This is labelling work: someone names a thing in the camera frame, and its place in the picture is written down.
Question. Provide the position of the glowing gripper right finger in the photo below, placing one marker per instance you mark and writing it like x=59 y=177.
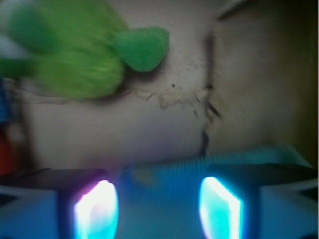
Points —
x=259 y=201

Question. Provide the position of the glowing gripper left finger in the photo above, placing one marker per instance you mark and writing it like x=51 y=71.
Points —
x=58 y=204

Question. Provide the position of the brown paper-lined cardboard box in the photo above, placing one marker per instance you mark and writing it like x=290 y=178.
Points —
x=238 y=74

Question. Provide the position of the green plush fish toy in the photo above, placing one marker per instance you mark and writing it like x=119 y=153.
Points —
x=75 y=48

